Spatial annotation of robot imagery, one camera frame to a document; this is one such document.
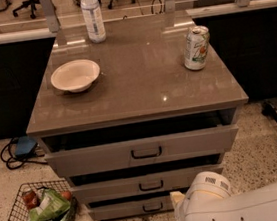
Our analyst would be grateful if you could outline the green chip bag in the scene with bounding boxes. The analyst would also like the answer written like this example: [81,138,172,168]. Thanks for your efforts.
[28,188,71,221]

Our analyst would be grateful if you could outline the black floor cable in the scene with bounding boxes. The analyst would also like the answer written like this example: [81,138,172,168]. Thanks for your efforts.
[0,133,48,172]

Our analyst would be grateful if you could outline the grey drawer cabinet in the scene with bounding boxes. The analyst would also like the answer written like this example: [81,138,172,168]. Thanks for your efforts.
[27,12,248,210]

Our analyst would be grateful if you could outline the green white soda can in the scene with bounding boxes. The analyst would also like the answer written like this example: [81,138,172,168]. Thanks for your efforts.
[184,25,210,71]

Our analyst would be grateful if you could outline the red apple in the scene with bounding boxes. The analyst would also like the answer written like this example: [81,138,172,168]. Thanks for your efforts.
[61,191,72,201]

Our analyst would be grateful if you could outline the clear plastic water bottle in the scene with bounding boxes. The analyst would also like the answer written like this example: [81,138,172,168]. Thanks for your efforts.
[80,0,106,43]

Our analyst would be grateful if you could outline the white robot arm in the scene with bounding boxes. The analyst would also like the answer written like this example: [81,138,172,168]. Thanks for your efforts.
[170,171,277,221]

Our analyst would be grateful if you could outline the blue foot pedal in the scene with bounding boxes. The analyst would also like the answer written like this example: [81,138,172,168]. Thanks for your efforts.
[15,136,37,158]

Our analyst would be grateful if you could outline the grey drawer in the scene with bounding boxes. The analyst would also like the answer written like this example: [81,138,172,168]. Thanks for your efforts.
[88,194,173,221]
[72,164,223,204]
[45,125,238,177]

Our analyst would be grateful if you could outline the red soda can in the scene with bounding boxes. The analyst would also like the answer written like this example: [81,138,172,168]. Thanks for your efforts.
[21,187,39,210]

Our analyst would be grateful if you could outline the black office chair left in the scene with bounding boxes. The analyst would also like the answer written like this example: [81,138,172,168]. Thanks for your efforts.
[10,0,58,22]

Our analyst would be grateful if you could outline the white bowl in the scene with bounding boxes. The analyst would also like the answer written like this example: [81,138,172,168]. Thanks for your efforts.
[51,59,100,93]

